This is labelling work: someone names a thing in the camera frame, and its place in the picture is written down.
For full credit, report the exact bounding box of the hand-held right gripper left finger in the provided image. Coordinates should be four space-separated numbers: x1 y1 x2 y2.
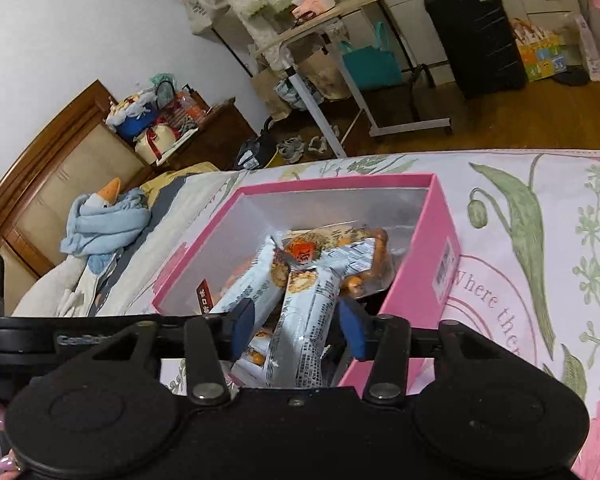
92 299 257 407

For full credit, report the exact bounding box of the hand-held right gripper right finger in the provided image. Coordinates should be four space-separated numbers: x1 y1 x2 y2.
336 297 521 405

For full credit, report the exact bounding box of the pile of assorted snack packets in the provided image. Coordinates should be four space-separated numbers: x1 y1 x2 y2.
195 227 397 389

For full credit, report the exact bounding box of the white blue snack packet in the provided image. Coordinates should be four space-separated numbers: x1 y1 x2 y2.
264 264 342 390

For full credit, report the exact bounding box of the pink cardboard box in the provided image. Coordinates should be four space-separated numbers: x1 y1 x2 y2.
152 172 462 392

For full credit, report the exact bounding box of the white duvet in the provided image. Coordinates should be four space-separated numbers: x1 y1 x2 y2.
10 254 102 317

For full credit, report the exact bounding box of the light blue towel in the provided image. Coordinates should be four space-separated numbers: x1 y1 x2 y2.
60 187 154 274

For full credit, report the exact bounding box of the grey yellow blanket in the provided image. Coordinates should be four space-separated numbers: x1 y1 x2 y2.
95 161 241 312

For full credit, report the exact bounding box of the white goose plush toy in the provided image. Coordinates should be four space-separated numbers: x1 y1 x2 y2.
91 178 122 210

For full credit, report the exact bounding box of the black bag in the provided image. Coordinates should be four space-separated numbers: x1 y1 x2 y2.
234 117 286 171

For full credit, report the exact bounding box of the wooden headboard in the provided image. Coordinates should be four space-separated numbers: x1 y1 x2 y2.
0 79 157 279

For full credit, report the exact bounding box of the grey shoe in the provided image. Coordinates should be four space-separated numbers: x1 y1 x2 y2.
307 134 341 157
277 136 309 164

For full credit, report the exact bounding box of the wooden nightstand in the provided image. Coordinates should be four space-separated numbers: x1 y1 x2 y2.
157 97 259 174

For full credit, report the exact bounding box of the white red ribbon gift bag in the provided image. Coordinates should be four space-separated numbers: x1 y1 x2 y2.
134 122 179 166

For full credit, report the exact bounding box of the wooden top folding table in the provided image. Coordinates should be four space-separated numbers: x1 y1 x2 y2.
254 0 454 159

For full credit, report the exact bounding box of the orange red snack box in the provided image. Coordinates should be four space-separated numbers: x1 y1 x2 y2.
160 91 211 141

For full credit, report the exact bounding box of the blue basket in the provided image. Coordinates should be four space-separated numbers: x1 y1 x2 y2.
105 92 161 144

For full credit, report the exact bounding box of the grey patterned bag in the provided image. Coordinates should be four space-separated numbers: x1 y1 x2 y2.
274 77 326 111

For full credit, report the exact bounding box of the green plastic object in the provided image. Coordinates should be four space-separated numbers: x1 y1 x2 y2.
150 74 177 106

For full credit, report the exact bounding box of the brown cardboard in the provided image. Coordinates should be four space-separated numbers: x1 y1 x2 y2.
252 50 362 122

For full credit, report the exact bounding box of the teal bag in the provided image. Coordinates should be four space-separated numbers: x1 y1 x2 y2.
338 22 404 92

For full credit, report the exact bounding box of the black suitcase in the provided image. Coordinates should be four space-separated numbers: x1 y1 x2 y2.
424 0 529 100

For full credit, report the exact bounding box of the beige tote bag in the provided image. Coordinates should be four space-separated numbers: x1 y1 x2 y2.
182 0 231 37

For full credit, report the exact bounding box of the pink tissue pack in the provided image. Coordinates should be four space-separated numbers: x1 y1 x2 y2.
291 0 336 20

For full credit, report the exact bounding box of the colourful gift bag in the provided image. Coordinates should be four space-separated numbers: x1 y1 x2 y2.
510 17 574 84

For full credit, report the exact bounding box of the dark slipper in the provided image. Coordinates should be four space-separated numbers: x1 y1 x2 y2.
552 67 591 87

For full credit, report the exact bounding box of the white plastic bag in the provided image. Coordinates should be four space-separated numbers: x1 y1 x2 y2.
574 12 600 82

